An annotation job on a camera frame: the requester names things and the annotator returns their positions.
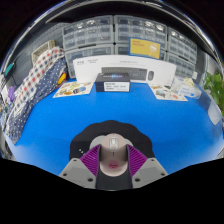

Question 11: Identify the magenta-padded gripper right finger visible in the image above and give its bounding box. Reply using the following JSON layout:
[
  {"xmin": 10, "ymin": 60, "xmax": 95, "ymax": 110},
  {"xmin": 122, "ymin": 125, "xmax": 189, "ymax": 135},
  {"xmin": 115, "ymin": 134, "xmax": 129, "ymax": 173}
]
[{"xmin": 126, "ymin": 143, "xmax": 169, "ymax": 190}]

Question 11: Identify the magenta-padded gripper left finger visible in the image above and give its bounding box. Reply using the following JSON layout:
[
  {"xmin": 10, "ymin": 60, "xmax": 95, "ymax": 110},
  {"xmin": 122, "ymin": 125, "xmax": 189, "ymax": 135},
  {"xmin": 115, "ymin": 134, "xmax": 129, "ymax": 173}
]
[{"xmin": 58, "ymin": 143, "xmax": 102, "ymax": 190}]

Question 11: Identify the black round googly-eyed mouse pad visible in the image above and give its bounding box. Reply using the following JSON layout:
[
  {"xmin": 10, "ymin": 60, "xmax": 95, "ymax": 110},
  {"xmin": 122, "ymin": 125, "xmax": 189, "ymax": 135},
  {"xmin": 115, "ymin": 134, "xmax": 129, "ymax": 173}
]
[{"xmin": 68, "ymin": 119, "xmax": 156, "ymax": 163}]

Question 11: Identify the colourful printed sticker sheet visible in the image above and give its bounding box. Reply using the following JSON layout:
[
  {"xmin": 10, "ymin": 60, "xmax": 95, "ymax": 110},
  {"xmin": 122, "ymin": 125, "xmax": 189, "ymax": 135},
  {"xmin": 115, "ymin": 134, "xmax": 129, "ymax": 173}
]
[
  {"xmin": 52, "ymin": 81, "xmax": 95, "ymax": 99},
  {"xmin": 148, "ymin": 83, "xmax": 189, "ymax": 102}
]

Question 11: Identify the small black product box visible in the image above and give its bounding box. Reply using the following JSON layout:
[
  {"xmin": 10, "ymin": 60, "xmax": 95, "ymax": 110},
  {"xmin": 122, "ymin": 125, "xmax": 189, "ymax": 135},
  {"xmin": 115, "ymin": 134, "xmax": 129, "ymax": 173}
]
[{"xmin": 94, "ymin": 72, "xmax": 131, "ymax": 93}]

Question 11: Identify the navy polka dot cloth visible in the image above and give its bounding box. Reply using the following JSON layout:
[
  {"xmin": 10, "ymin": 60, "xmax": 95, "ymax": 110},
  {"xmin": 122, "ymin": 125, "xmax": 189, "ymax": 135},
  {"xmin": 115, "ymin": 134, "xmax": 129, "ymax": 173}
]
[{"xmin": 4, "ymin": 57, "xmax": 68, "ymax": 145}]

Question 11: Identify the white plastic package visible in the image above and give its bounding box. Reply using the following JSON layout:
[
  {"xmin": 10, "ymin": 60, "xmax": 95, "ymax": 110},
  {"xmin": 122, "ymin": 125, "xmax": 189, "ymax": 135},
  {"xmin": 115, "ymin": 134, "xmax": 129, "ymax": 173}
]
[{"xmin": 171, "ymin": 75, "xmax": 203, "ymax": 100}]

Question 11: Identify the long white keyboard box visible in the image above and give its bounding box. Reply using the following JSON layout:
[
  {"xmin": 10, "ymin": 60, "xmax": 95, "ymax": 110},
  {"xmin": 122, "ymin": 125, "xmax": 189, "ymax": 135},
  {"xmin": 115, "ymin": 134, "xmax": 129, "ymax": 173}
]
[{"xmin": 72, "ymin": 54, "xmax": 178, "ymax": 84}]

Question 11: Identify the red blue checkered cloth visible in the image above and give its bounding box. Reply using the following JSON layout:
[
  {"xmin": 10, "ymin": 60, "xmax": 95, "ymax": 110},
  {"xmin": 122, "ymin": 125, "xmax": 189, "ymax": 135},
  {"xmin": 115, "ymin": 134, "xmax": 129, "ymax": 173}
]
[{"xmin": 13, "ymin": 46, "xmax": 65, "ymax": 118}]

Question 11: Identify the purple bag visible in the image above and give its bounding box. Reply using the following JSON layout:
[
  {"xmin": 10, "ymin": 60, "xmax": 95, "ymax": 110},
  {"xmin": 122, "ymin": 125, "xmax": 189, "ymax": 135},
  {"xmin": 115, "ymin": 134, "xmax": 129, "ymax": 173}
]
[{"xmin": 7, "ymin": 85, "xmax": 16, "ymax": 103}]

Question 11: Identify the potted green plant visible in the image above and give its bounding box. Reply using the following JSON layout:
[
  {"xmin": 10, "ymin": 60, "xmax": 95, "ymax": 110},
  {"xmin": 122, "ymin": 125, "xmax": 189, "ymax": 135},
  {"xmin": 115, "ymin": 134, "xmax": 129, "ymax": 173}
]
[{"xmin": 203, "ymin": 71, "xmax": 224, "ymax": 126}]

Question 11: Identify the yellow and blue box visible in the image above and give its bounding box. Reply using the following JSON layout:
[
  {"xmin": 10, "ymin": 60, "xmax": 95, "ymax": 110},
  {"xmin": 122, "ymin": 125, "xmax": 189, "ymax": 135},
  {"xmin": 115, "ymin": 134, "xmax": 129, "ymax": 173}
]
[{"xmin": 128, "ymin": 37, "xmax": 162, "ymax": 60}]

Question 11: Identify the white woven basket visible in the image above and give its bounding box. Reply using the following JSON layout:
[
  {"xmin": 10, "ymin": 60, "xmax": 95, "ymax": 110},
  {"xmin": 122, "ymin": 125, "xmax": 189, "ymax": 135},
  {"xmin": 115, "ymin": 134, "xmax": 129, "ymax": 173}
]
[{"xmin": 31, "ymin": 39, "xmax": 56, "ymax": 64}]

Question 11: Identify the teal pegboard bin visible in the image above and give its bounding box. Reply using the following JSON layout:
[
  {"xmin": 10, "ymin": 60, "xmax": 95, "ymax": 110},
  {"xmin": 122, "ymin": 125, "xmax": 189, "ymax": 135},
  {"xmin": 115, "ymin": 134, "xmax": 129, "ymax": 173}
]
[{"xmin": 3, "ymin": 62, "xmax": 16, "ymax": 77}]

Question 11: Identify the yellow handled tool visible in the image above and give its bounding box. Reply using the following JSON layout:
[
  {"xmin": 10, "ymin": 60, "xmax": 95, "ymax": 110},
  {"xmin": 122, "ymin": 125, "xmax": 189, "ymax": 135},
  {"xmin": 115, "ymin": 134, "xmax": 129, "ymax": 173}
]
[{"xmin": 57, "ymin": 72, "xmax": 68, "ymax": 86}]

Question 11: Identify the black wall shelf unit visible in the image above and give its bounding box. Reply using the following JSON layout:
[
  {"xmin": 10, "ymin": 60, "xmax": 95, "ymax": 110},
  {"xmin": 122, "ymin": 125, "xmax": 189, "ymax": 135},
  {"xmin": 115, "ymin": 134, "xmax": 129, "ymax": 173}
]
[{"xmin": 44, "ymin": 3, "xmax": 208, "ymax": 38}]

